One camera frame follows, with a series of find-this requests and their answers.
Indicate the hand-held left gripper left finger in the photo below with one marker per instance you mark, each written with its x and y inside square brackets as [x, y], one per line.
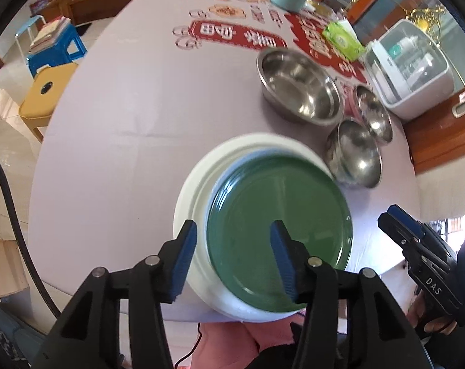
[182, 263]

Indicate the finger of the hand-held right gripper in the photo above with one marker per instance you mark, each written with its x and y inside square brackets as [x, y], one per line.
[397, 232]
[407, 221]

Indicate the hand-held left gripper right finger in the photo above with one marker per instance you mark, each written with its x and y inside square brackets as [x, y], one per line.
[284, 263]

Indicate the green plate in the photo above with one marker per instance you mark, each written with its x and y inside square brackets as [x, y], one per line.
[255, 215]

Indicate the white plate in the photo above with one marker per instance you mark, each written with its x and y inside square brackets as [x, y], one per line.
[196, 192]

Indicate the round steel bowl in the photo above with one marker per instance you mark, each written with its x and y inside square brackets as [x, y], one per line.
[357, 153]

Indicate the pink-sided steel bowl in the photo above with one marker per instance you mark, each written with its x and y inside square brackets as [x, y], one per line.
[374, 115]

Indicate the wide steel bowl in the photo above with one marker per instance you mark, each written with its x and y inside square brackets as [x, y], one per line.
[298, 84]

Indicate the person's right hand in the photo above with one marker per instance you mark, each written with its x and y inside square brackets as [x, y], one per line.
[440, 327]

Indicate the wooden glass cabinet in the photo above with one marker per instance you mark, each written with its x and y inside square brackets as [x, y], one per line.
[440, 138]

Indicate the pink cloth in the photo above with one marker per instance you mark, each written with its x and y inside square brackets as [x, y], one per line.
[224, 346]

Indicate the printed purple tablecloth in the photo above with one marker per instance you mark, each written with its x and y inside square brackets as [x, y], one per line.
[140, 123]

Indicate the white sterilizer appliance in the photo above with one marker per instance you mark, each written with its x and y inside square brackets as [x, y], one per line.
[409, 73]

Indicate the wooden box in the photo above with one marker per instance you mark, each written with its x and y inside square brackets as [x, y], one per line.
[3, 269]

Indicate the green tissue pack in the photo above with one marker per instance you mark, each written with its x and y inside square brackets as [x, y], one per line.
[344, 40]

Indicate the yellow plastic stool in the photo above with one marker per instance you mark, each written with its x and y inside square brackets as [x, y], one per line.
[44, 96]

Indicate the blue plastic stool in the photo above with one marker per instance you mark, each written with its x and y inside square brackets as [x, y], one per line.
[59, 53]

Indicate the stack of books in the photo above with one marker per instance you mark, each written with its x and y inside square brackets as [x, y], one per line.
[50, 32]

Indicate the low wooden cabinet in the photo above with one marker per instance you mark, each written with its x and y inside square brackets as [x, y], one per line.
[98, 4]

